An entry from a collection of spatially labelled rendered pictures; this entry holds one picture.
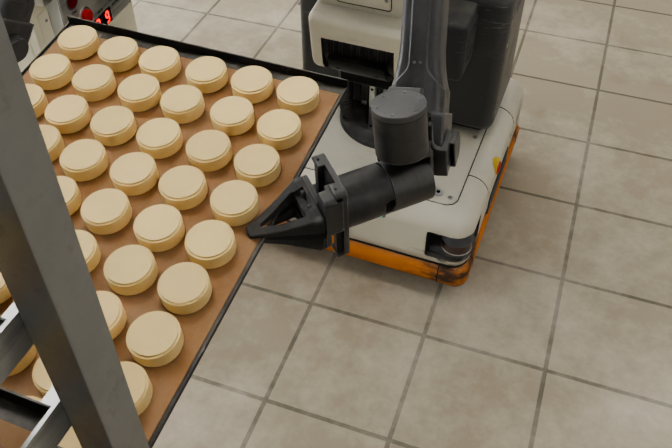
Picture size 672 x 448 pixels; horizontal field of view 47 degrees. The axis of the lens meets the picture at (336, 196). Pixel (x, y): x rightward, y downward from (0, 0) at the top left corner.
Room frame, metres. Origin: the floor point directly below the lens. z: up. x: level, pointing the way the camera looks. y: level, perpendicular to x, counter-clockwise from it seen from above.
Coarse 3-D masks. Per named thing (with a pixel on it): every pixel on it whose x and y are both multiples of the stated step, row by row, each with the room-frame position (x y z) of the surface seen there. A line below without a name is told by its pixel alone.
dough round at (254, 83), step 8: (240, 72) 0.77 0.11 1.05; (248, 72) 0.77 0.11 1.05; (256, 72) 0.77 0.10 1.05; (264, 72) 0.77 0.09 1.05; (232, 80) 0.76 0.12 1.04; (240, 80) 0.75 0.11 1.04; (248, 80) 0.75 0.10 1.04; (256, 80) 0.75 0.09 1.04; (264, 80) 0.75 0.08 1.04; (272, 80) 0.76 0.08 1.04; (232, 88) 0.75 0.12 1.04; (240, 88) 0.74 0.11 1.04; (248, 88) 0.74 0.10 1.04; (256, 88) 0.74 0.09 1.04; (264, 88) 0.74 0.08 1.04; (272, 88) 0.75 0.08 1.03; (240, 96) 0.74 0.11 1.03; (248, 96) 0.73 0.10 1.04; (256, 96) 0.73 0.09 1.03; (264, 96) 0.74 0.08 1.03
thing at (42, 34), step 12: (36, 12) 1.29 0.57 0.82; (120, 12) 1.54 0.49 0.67; (132, 12) 1.59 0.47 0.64; (36, 24) 1.29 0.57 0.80; (48, 24) 1.31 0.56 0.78; (108, 24) 1.49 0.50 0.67; (120, 24) 1.53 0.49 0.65; (132, 24) 1.57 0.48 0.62; (36, 36) 1.28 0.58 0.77; (48, 36) 1.30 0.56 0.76; (36, 48) 1.28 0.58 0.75; (24, 60) 1.29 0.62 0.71
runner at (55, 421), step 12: (48, 396) 0.28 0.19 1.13; (60, 408) 0.25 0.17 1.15; (48, 420) 0.24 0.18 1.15; (60, 420) 0.25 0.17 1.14; (36, 432) 0.23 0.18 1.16; (48, 432) 0.24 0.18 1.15; (60, 432) 0.25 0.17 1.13; (24, 444) 0.23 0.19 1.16; (36, 444) 0.23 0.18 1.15; (48, 444) 0.24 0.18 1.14
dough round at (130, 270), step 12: (120, 252) 0.51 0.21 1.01; (132, 252) 0.51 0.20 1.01; (144, 252) 0.51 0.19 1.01; (108, 264) 0.50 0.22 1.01; (120, 264) 0.49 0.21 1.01; (132, 264) 0.49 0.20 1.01; (144, 264) 0.49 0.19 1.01; (156, 264) 0.50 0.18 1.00; (108, 276) 0.48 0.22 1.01; (120, 276) 0.48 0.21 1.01; (132, 276) 0.48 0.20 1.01; (144, 276) 0.48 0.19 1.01; (156, 276) 0.49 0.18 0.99; (120, 288) 0.47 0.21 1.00; (132, 288) 0.47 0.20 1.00; (144, 288) 0.48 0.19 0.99
